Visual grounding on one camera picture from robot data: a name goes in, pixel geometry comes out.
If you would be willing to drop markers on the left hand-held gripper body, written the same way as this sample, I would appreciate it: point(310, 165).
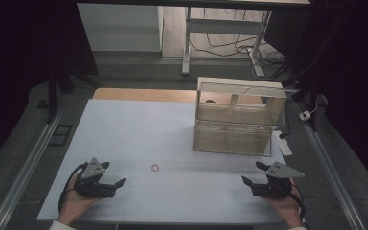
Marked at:
point(91, 183)

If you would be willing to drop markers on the person's left white sleeve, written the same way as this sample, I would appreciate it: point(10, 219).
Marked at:
point(60, 226)

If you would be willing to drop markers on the person's right white sleeve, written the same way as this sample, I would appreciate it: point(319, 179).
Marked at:
point(297, 228)

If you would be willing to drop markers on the white plug adapter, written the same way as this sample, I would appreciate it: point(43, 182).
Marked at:
point(305, 115)

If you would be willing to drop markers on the clear acrylic drawer cabinet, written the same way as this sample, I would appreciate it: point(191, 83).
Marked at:
point(238, 127)

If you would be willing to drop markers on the white metal desk frame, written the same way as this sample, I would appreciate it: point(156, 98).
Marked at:
point(218, 26)

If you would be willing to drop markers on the person's left hand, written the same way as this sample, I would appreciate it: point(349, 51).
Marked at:
point(73, 204)

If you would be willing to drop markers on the black floor socket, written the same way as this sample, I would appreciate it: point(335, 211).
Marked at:
point(60, 135)

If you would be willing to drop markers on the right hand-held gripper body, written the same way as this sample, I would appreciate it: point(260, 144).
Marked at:
point(276, 185)

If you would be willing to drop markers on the aluminium floor rail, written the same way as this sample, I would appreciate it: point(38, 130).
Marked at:
point(28, 159)
point(329, 166)

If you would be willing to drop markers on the person's white sleeve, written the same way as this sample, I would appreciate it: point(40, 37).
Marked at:
point(297, 228)
point(60, 226)

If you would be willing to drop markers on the white power strip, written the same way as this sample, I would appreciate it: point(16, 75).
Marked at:
point(283, 145)

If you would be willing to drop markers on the black metal stand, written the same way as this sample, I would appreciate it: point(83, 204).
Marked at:
point(52, 96)
point(313, 96)

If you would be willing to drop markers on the person's right hand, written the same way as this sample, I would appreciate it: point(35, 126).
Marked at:
point(284, 207)

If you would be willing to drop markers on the white table mat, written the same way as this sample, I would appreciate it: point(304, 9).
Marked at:
point(147, 134)

